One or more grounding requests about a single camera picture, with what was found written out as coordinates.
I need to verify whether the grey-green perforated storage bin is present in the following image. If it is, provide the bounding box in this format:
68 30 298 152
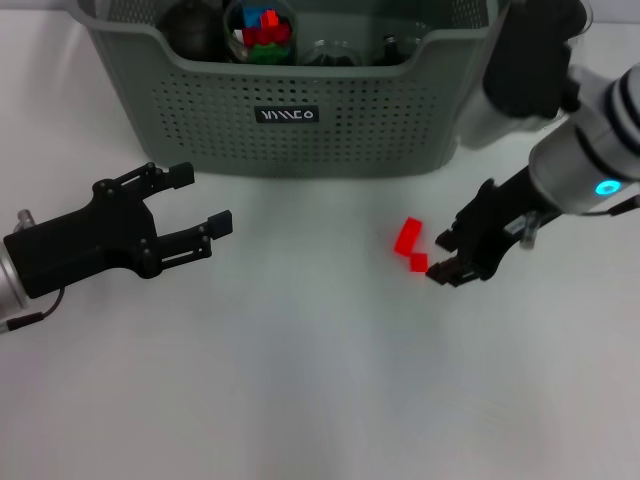
67 0 527 180

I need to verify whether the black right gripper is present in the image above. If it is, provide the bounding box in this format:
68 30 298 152
424 164 564 290

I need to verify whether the dark right arm cable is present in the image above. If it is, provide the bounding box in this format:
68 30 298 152
584 196 640 217

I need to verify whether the large orange-red toy brick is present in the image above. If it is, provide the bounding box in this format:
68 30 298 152
393 216 424 257

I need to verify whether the dark arm cable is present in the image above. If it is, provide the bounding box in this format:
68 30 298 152
7 287 67 332
584 196 640 217

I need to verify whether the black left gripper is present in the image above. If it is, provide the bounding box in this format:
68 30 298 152
3 161 235 300

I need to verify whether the grey right arm cable fitting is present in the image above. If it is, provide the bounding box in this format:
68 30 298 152
518 212 540 252

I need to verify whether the dark clay teapot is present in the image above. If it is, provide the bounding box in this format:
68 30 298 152
158 0 227 61

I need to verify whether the dark left arm cable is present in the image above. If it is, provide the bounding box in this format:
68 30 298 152
7 287 67 332

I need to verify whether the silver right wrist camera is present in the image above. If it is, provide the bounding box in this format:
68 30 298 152
455 0 586 150

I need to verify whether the green toy brick with side studs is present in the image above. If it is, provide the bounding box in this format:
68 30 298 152
252 43 292 59

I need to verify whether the dark red long toy brick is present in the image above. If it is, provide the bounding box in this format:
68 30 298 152
244 25 293 47

